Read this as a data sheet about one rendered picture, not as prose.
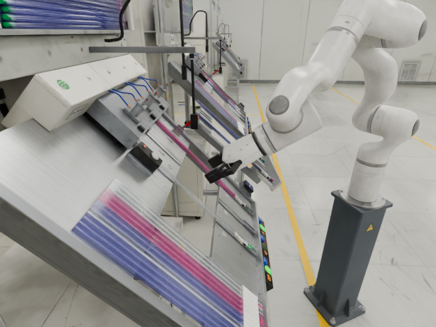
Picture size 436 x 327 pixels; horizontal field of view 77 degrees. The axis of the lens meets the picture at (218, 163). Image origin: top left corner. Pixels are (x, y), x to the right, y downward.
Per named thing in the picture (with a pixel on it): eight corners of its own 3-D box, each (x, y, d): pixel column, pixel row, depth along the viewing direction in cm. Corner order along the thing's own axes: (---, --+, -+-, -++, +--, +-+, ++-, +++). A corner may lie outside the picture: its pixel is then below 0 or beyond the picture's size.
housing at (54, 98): (122, 98, 101) (147, 71, 96) (34, 150, 57) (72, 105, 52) (106, 82, 98) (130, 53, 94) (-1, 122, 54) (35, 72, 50)
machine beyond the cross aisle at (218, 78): (241, 100, 605) (244, 1, 522) (241, 110, 531) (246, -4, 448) (180, 100, 612) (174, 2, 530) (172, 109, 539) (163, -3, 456)
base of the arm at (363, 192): (359, 183, 136) (368, 149, 128) (394, 204, 120) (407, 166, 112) (329, 191, 130) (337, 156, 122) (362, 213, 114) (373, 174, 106)
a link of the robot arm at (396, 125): (363, 152, 125) (377, 100, 114) (409, 167, 112) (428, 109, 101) (350, 159, 118) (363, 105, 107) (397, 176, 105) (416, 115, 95)
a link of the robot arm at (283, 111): (356, 6, 60) (287, 126, 58) (358, 54, 73) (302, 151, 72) (318, 3, 64) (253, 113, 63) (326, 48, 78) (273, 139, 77)
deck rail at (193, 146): (243, 209, 121) (254, 201, 119) (243, 211, 119) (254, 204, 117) (118, 87, 101) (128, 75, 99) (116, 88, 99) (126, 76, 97)
